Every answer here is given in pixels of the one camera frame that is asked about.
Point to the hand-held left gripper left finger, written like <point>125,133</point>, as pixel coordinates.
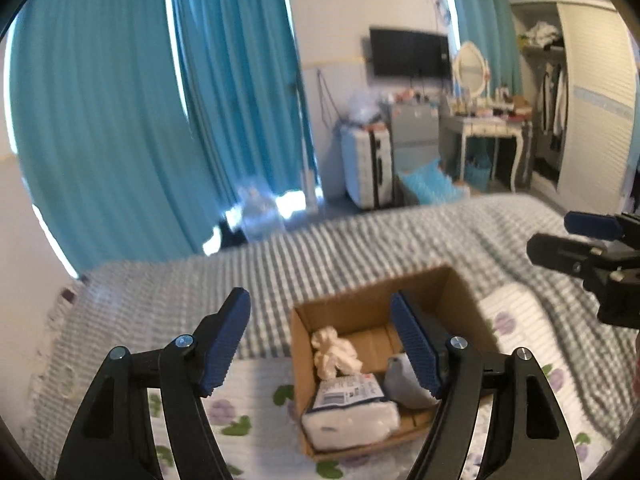
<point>226,345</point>

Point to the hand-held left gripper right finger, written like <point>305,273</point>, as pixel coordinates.
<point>416,347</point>

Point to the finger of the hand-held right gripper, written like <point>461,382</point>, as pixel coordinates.
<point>560,252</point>
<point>592,224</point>

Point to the grey plastic pouch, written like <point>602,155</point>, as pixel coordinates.
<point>402,382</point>

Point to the brown cardboard box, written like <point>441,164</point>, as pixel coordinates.
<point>360,310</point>

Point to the white cloth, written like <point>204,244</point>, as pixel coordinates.
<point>334,352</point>

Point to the white tissue packet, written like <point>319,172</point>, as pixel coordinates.
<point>350,412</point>

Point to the white floral quilt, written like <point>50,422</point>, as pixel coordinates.
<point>255,410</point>

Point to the blue basket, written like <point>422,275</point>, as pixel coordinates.
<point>478,172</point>

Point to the hanging clothes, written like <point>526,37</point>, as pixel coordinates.
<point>552,105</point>

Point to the white wardrobe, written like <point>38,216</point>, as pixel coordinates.
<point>595,95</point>

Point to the clear plastic water jug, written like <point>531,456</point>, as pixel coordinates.
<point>257,210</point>

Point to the white dressing table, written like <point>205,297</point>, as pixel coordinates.
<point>487,127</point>

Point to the row of cosmetics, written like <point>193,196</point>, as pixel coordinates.
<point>492,105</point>

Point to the white suitcase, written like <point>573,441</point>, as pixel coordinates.
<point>362,165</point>

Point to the grey cabinet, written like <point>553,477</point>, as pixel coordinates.
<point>412,127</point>

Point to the white oval mirror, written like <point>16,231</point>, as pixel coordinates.
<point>471,69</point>

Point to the folded white clothes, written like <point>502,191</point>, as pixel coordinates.
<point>542,32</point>

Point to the teal curtain beside mirror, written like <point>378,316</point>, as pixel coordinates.
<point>487,15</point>

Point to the clear plastic bag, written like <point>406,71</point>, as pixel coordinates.
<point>362,105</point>

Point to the wide teal curtain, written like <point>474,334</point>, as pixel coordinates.
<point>100,110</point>

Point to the narrow teal curtain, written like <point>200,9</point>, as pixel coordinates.
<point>240,70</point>

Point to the black wall television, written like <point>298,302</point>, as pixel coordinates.
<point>407,52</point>

